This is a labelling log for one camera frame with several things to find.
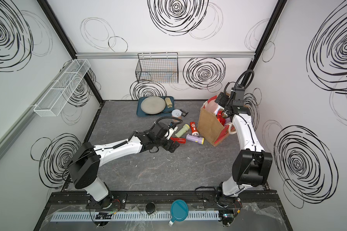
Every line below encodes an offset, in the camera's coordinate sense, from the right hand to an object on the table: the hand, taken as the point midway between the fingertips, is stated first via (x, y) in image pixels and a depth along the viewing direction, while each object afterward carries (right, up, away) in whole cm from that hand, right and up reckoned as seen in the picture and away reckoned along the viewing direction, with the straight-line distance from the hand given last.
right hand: (225, 98), depth 83 cm
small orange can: (-28, -9, +22) cm, 36 cm away
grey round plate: (-48, -2, +33) cm, 58 cm away
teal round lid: (-27, -54, -18) cm, 63 cm away
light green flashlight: (-22, -19, +16) cm, 33 cm away
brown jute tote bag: (-7, -17, +9) cm, 20 cm away
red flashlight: (+4, -14, +19) cm, 24 cm away
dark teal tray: (-36, -7, +32) cm, 49 cm away
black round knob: (-40, -51, -20) cm, 68 cm away
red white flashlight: (-16, -20, +16) cm, 30 cm away
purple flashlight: (-15, -26, +10) cm, 32 cm away
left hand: (-30, -25, +1) cm, 39 cm away
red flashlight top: (-26, -27, +11) cm, 39 cm away
